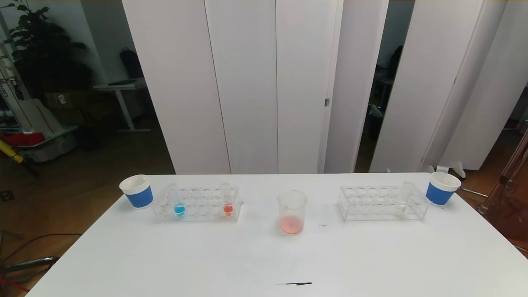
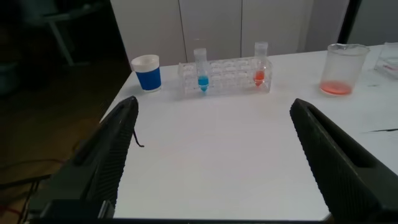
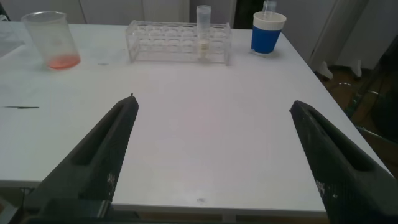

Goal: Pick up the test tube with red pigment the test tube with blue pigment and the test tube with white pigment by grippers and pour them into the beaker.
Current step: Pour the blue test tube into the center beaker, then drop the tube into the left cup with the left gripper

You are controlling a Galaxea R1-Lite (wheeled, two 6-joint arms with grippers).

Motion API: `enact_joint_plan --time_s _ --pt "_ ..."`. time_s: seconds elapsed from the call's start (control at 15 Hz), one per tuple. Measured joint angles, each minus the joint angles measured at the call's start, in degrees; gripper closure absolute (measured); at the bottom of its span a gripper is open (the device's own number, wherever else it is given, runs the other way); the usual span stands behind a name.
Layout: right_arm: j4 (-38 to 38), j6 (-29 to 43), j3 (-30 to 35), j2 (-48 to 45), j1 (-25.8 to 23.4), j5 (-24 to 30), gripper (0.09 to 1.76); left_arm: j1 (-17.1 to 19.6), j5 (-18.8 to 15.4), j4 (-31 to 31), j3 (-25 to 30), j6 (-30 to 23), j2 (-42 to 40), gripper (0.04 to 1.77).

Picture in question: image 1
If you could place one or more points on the grey metal leg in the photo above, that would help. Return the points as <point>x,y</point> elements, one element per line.
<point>33,262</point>

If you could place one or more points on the dark floor outlet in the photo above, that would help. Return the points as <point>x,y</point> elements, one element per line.
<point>6,194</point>

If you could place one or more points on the white pole with lettering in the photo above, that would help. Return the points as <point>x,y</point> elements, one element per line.
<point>10,78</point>

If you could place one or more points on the test tube pale yellow pigment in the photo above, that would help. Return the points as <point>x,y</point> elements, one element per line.
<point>401,209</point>

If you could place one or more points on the black backpack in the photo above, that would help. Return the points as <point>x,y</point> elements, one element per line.
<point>131,62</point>

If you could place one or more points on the brown cardboard box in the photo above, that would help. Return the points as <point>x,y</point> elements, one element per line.
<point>62,99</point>

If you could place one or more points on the test tube with red pigment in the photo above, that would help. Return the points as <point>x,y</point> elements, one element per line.
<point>227,209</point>
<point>443,168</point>

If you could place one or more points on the white paper cup blue sleeve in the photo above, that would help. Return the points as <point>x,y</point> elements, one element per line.
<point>439,192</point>
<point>138,196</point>

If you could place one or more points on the clear acrylic test tube rack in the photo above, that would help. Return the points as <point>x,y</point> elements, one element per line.
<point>379,206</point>
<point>199,206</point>

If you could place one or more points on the yellow tool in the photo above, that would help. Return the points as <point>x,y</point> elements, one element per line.
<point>12,154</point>

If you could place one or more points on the thin metal rod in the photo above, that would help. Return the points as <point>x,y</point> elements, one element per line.
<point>474,192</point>

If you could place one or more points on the white desk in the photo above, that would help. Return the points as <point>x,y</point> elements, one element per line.
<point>123,86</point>

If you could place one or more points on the white machine base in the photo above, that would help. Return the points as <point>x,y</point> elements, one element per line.
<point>49,144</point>

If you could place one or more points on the clear glass beaker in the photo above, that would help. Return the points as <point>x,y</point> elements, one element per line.
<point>292,222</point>

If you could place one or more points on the test tube with blue pigment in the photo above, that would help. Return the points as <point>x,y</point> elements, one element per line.
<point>179,209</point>

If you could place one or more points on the dark green potted plant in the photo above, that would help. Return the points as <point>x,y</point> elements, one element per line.
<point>41,45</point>

